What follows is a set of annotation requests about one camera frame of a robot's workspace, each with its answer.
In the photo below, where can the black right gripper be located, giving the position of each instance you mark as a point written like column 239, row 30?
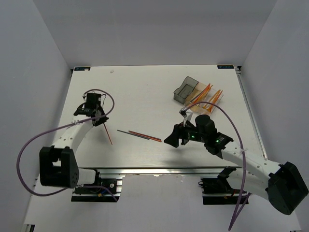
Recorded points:
column 178, row 132

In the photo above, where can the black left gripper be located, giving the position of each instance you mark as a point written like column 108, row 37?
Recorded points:
column 104, row 117

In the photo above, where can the orange chopstick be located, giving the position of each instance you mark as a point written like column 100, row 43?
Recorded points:
column 147, row 136
column 109, row 137

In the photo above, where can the yellow plastic knife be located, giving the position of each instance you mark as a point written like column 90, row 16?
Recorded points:
column 209, row 85

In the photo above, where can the orange plastic knife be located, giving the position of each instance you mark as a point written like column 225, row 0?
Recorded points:
column 206, row 93

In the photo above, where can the blue plastic knife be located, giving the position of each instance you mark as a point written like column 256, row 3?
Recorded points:
column 200, row 94

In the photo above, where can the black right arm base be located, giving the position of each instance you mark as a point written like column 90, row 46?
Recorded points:
column 217, row 190

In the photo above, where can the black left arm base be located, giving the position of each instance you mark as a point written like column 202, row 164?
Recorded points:
column 105, row 189

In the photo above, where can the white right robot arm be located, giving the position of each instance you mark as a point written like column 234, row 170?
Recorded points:
column 280, row 184

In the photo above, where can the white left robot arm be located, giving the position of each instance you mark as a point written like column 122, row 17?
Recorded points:
column 58, row 166

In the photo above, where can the smoky grey plastic container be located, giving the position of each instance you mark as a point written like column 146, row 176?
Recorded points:
column 187, row 87

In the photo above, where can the blue corner label sticker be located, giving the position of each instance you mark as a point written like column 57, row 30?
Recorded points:
column 82, row 69
column 225, row 66

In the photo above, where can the amber plastic container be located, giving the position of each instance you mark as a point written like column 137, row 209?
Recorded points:
column 197, row 90

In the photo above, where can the clear plastic container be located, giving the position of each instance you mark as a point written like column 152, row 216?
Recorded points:
column 207, row 100

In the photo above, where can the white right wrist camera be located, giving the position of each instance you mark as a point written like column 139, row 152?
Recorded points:
column 186, row 114

